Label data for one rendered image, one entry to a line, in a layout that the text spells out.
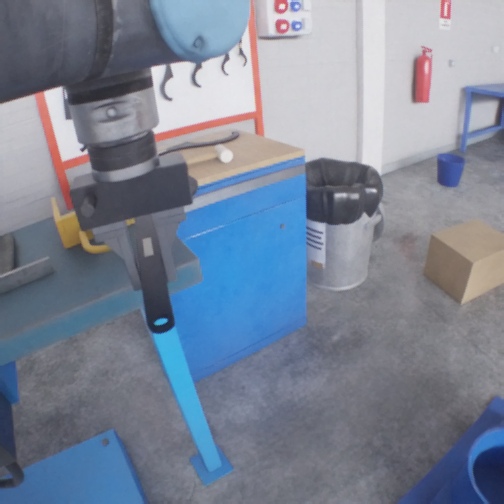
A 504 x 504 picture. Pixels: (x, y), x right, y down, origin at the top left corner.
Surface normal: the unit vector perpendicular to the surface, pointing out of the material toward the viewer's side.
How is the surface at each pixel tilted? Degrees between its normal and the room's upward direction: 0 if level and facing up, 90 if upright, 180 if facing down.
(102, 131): 90
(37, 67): 131
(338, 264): 93
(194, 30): 91
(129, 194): 90
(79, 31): 113
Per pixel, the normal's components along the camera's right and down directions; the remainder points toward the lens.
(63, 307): -0.08, -0.84
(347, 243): 0.04, 0.57
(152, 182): 0.31, 0.49
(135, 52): 0.58, 0.82
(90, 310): 0.54, 0.41
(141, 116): 0.79, 0.28
